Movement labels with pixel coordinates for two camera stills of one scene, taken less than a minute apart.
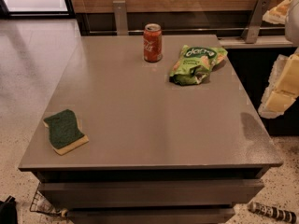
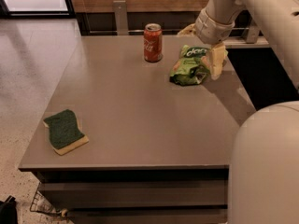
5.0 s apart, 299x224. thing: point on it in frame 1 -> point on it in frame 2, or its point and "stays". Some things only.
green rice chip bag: x=193 y=64 stays
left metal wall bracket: x=121 y=17 stays
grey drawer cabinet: x=158 y=151 stays
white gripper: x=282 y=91 -> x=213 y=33
